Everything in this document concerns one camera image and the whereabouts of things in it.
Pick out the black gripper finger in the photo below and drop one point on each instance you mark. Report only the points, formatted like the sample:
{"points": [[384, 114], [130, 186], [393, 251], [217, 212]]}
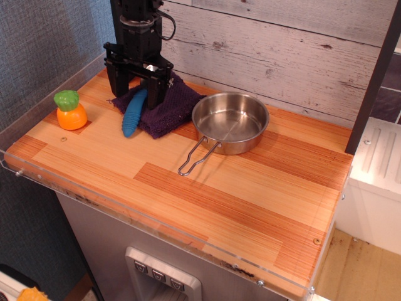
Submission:
{"points": [[157, 88], [119, 77]]}

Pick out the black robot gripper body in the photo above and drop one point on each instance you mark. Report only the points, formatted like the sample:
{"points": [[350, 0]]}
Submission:
{"points": [[141, 50]]}

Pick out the blue handled metal spoon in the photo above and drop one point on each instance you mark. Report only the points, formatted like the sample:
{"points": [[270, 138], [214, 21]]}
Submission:
{"points": [[133, 111]]}

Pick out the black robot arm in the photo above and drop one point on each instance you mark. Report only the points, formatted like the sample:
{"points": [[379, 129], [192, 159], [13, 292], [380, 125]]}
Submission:
{"points": [[142, 11]]}

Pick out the orange toy carrot green top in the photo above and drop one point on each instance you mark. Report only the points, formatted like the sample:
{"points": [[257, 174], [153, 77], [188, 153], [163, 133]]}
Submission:
{"points": [[70, 113]]}

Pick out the purple knitted cloth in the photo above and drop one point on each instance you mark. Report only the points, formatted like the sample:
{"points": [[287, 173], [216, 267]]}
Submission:
{"points": [[175, 110]]}

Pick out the stainless steel pan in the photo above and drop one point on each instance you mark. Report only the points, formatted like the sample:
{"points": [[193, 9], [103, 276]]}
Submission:
{"points": [[228, 123]]}

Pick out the grey toy fridge cabinet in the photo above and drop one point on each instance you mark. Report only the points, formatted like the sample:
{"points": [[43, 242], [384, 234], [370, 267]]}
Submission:
{"points": [[104, 239]]}

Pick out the silver dispenser button panel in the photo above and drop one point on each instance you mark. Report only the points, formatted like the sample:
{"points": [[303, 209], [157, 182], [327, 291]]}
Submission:
{"points": [[159, 276]]}

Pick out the yellow cloth bottom left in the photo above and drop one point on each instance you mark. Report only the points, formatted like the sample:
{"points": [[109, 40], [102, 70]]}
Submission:
{"points": [[32, 294]]}

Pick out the white cabinet at right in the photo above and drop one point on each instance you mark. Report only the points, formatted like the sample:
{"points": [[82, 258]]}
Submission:
{"points": [[370, 206]]}

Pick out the dark left upright post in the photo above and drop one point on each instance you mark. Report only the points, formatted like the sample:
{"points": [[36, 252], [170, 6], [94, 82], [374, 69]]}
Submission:
{"points": [[116, 13]]}

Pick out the dark upright post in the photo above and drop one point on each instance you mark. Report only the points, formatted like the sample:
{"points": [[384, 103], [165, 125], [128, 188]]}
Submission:
{"points": [[116, 13], [375, 82]]}

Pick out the dark right upright post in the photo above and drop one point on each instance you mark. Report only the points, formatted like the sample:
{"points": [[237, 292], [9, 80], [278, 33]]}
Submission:
{"points": [[375, 82]]}

